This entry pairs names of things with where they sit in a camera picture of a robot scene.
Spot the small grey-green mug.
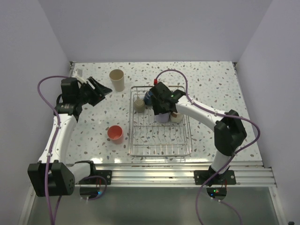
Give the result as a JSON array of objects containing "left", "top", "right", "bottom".
[{"left": 134, "top": 99, "right": 145, "bottom": 113}]

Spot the purple plastic cup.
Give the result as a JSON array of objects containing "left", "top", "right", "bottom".
[{"left": 155, "top": 113, "right": 169, "bottom": 123}]

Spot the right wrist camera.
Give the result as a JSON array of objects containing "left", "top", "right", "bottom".
[{"left": 154, "top": 78, "right": 165, "bottom": 85}]

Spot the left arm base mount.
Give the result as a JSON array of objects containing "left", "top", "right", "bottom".
[{"left": 79, "top": 170, "right": 113, "bottom": 185}]

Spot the aluminium rail frame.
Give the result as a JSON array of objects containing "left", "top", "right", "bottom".
[{"left": 95, "top": 163, "right": 276, "bottom": 187}]

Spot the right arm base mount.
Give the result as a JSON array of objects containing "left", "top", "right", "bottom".
[{"left": 194, "top": 169, "right": 237, "bottom": 186}]

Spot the steel cup with handle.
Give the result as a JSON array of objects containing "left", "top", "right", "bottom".
[{"left": 170, "top": 112, "right": 183, "bottom": 123}]

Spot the tall beige plastic cup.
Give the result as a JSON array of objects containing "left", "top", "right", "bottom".
[{"left": 109, "top": 69, "right": 125, "bottom": 92}]

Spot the red plastic cup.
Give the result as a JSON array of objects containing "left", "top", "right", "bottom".
[{"left": 107, "top": 125, "right": 124, "bottom": 144}]

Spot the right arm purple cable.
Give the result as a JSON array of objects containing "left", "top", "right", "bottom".
[{"left": 156, "top": 69, "right": 261, "bottom": 225}]

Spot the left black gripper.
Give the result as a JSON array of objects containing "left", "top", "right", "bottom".
[{"left": 75, "top": 77, "right": 112, "bottom": 106}]

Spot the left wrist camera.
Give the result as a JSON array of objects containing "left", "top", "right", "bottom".
[{"left": 73, "top": 69, "right": 85, "bottom": 83}]

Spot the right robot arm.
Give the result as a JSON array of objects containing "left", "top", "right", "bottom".
[{"left": 150, "top": 82, "right": 247, "bottom": 184}]

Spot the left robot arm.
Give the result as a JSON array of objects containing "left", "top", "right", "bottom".
[{"left": 28, "top": 76, "right": 112, "bottom": 197}]

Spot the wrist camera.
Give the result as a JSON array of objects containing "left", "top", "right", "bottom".
[
  {"left": 73, "top": 69, "right": 85, "bottom": 83},
  {"left": 154, "top": 78, "right": 165, "bottom": 85}
]

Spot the dark blue mug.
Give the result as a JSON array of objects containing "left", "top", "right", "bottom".
[{"left": 143, "top": 91, "right": 152, "bottom": 106}]

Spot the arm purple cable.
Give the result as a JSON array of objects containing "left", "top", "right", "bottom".
[
  {"left": 37, "top": 75, "right": 73, "bottom": 225},
  {"left": 156, "top": 69, "right": 261, "bottom": 225}
]

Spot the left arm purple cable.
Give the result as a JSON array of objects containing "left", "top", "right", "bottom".
[{"left": 37, "top": 75, "right": 73, "bottom": 225}]

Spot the wire dish rack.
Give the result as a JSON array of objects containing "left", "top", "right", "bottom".
[{"left": 128, "top": 86, "right": 192, "bottom": 157}]

